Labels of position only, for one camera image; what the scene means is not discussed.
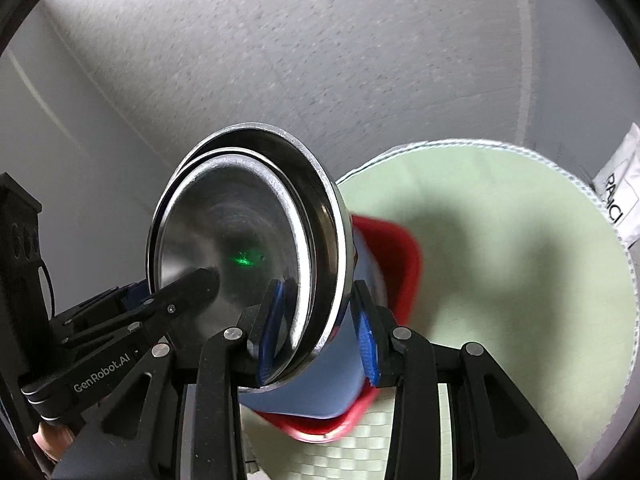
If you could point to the large steel bowl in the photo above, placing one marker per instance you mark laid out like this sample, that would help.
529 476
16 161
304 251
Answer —
300 170

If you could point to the red plastic basin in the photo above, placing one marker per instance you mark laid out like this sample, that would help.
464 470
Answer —
400 250

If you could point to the white tote bag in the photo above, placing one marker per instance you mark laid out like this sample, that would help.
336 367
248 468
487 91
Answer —
625 185

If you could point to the blue square plate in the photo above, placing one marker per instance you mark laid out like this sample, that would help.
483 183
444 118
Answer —
310 390

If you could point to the medium steel bowl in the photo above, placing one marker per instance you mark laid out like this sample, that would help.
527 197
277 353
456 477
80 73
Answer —
225 210

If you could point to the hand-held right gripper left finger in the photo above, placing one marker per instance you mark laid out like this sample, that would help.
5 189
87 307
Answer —
270 325

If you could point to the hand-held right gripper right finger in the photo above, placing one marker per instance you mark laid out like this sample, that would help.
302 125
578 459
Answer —
362 340

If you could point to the green lace-trimmed tablecloth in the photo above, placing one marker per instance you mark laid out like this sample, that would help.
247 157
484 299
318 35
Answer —
500 260

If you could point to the person's left hand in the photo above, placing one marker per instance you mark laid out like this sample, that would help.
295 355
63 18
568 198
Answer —
55 440

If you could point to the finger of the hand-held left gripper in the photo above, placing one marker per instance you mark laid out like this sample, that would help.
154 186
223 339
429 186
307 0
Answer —
197 287
132 294

